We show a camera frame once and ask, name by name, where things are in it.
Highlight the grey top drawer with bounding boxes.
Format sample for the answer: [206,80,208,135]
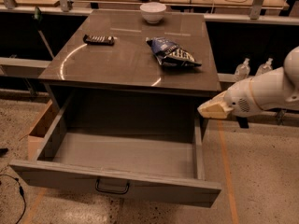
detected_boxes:
[10,90,221,207]

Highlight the grey drawer cabinet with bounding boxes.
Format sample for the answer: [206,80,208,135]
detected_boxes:
[41,10,220,117]

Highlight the left clear sanitizer bottle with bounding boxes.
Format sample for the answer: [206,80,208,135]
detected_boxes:
[235,58,250,81]

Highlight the right clear sanitizer bottle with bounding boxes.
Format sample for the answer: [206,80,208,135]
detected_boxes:
[256,58,273,76]

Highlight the black floor cable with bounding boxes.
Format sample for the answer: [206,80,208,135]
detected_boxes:
[0,173,28,224]

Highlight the cardboard box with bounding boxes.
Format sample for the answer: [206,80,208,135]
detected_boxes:
[27,100,57,160]

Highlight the clear sanitizer bottle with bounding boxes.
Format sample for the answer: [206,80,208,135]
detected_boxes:
[256,58,273,76]
[235,58,250,81]

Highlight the white ceramic bowl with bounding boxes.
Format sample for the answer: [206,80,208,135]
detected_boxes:
[140,2,166,24]

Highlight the blue chip bag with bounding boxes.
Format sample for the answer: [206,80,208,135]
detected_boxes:
[146,37,202,67]

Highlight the green handled tool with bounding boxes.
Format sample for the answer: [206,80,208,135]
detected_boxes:
[33,7,54,58]

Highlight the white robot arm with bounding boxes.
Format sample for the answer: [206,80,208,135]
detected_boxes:
[197,47,299,119]

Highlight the black snack bar pack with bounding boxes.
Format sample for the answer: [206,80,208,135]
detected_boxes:
[83,35,114,46]

